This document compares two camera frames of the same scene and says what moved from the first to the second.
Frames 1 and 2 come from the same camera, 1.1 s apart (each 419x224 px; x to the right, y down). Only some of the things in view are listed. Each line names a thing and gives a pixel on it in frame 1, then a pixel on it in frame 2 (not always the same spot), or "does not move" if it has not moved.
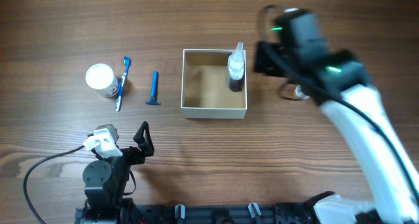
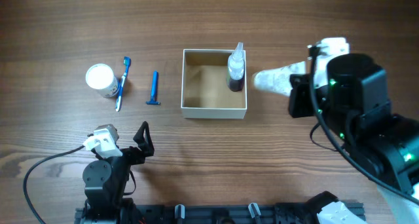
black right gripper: (264, 61) → (299, 105)
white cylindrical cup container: (101, 77) does not move
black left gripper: (145, 144) does not move
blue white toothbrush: (127, 61) does not move
